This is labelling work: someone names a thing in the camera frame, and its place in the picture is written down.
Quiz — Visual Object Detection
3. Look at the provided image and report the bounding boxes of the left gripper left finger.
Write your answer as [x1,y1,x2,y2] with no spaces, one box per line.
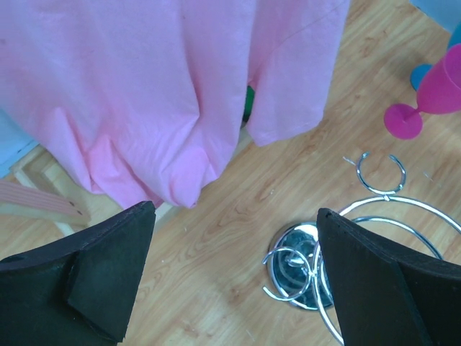
[1,201,156,345]

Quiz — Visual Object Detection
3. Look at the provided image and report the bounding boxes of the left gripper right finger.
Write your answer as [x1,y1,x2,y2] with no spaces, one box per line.
[316,208,460,345]

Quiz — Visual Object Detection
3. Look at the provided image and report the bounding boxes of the pink wine glass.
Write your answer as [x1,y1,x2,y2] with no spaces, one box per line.
[383,44,460,140]

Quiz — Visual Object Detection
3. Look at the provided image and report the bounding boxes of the blue wine glass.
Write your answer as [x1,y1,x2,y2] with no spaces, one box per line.
[410,21,461,92]

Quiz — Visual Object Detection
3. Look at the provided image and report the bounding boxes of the chrome wine glass rack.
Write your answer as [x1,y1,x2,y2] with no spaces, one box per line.
[261,151,461,346]

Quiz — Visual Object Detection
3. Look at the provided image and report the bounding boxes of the pink t-shirt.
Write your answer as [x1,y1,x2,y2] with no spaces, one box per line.
[1,1,350,208]

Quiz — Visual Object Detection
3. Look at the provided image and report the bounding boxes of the green tank top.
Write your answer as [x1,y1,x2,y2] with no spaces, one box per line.
[242,86,255,123]

